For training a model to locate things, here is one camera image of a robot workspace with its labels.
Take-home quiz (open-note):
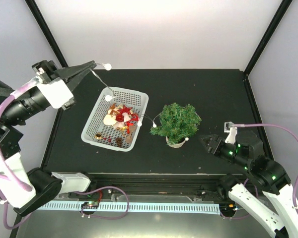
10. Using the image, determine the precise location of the brown pine cone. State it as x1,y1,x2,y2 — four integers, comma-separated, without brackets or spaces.
115,137,124,148

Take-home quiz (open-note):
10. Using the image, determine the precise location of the white tree pot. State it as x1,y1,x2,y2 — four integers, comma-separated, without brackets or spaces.
165,137,186,148

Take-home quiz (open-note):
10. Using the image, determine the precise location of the white slotted cable duct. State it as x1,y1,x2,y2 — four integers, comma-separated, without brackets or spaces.
39,200,220,215

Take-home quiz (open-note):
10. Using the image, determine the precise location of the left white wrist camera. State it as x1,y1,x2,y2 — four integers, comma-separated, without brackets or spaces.
37,78,74,109

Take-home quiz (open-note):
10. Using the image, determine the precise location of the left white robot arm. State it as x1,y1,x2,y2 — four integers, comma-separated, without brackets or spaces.
0,60,97,217

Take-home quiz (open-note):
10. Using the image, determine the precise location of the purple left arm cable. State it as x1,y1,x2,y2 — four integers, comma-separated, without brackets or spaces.
0,81,130,230

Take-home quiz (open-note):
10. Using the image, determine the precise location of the small green christmas tree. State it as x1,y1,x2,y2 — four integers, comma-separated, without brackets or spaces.
150,103,202,143

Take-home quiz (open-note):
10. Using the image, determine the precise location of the brown ribbon bow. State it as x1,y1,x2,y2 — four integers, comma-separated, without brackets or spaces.
108,103,122,116

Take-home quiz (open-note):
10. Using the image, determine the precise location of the white bead light string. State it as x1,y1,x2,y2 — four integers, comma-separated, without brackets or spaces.
90,63,190,142

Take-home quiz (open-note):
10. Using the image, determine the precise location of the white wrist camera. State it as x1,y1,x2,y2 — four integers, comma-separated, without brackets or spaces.
37,78,74,109
224,121,238,145

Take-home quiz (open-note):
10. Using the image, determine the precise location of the white perforated plastic basket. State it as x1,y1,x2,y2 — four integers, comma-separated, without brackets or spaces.
81,87,149,152

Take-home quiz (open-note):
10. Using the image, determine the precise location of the gold bell ornament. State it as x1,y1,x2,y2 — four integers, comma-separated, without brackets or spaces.
95,133,102,140

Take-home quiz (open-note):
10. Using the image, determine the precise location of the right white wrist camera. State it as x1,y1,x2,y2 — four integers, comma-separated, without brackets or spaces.
224,121,238,145

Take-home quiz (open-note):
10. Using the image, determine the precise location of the cream heart ornament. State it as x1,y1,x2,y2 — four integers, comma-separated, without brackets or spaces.
103,114,117,126

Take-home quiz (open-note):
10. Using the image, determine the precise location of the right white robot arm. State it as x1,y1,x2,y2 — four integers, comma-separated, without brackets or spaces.
199,131,298,238

